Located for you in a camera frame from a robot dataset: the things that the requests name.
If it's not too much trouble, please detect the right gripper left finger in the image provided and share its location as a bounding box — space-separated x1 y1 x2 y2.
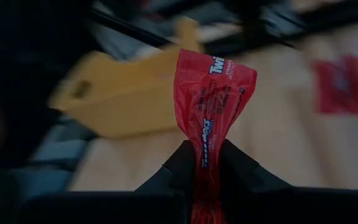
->
134 139 197 195

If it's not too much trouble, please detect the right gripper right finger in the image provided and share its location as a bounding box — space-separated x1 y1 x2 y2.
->
219 139 293 195

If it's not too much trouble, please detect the red Twizzlers candy pack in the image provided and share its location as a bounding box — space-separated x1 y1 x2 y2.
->
310 54 358 121
172 49 259 224

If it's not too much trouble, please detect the yellow plastic bin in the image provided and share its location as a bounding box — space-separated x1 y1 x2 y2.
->
47 17 205 140

